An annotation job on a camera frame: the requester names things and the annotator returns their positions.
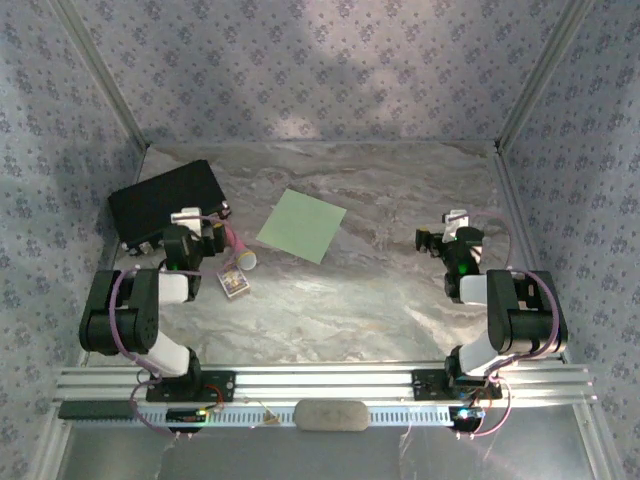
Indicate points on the small lit circuit board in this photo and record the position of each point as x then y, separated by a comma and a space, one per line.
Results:
467, 415
182, 415

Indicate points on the grey metal sheet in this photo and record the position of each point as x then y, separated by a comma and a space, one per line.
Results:
300, 455

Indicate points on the black hard case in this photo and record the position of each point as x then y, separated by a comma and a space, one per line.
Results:
160, 200

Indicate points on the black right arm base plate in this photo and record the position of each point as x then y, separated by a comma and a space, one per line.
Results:
425, 385

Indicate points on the light green paper sheet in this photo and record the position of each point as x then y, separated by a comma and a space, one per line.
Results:
302, 225

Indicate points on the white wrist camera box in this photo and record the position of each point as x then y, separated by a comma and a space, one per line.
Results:
457, 222
186, 218

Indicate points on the grey oval pad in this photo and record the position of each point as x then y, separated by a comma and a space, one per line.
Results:
330, 416

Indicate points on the small beige tag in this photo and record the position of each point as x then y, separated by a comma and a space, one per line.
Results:
271, 419

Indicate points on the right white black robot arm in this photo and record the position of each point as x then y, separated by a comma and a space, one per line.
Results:
520, 320

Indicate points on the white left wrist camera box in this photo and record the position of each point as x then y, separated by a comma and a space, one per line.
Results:
186, 218

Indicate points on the black flat bar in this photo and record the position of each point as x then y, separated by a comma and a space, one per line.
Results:
95, 410

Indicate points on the aluminium mounting rail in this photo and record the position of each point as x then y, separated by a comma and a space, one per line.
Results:
325, 385

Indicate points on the small printed card box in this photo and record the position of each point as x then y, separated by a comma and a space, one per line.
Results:
234, 285

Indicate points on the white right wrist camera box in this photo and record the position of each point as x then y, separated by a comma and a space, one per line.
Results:
457, 222

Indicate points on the aluminium frame leg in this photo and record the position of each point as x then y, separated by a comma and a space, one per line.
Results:
590, 440
55, 450

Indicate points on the aluminium frame post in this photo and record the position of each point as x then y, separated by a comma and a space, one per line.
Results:
542, 75
104, 75

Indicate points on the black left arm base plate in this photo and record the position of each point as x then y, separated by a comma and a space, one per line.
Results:
225, 387

